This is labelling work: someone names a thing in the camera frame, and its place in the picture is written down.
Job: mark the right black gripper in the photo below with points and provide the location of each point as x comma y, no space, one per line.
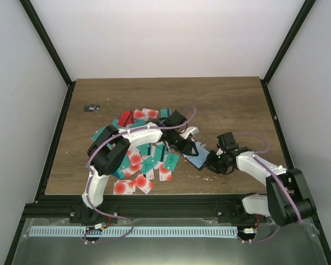
211,165

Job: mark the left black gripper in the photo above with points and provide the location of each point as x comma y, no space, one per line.
186,149

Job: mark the black card holder wallet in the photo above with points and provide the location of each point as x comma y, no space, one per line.
199,160

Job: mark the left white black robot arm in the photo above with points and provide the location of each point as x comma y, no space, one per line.
122,151

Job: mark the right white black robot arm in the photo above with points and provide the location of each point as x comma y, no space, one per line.
288,198

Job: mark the teal VIP card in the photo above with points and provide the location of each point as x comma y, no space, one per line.
171,162

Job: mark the teal card with stripe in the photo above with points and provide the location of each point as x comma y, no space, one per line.
166,112

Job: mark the red card black stripe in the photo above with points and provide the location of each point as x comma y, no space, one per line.
126,119

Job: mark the small black tag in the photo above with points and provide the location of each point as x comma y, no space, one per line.
91,108

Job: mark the light blue slotted strip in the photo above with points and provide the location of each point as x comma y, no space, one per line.
137,231

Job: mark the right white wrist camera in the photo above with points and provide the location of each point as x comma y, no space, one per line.
219,150

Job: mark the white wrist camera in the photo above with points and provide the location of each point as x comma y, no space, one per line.
190,131
219,150

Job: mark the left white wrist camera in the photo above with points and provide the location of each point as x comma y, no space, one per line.
190,131

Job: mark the black front rail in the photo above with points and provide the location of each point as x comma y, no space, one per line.
222,207

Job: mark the right black frame post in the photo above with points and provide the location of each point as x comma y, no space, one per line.
288,40

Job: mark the black frame post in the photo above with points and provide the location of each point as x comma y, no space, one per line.
288,40
44,37

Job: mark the left black frame post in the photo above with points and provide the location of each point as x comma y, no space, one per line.
44,37

